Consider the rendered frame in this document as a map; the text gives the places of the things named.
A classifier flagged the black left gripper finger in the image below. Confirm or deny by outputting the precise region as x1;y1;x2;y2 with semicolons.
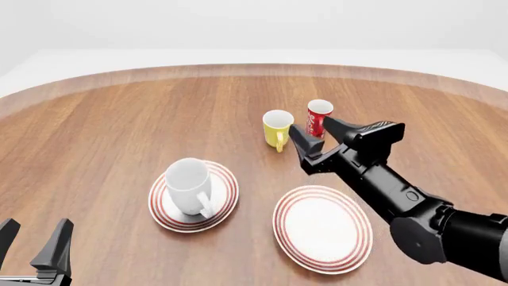
30;217;75;279
0;217;21;262

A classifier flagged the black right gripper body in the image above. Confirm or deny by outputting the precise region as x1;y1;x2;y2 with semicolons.
300;145;360;177

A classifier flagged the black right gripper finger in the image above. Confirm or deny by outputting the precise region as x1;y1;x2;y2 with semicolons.
322;115;360;147
288;124;325;160

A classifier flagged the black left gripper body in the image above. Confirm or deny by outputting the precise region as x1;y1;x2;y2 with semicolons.
0;269;74;286

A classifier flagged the yellow and white mug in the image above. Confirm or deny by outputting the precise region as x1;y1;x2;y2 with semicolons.
261;109;296;154

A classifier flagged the red-ringed white plate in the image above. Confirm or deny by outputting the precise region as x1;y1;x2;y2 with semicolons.
271;184;375;276
147;159;241;234

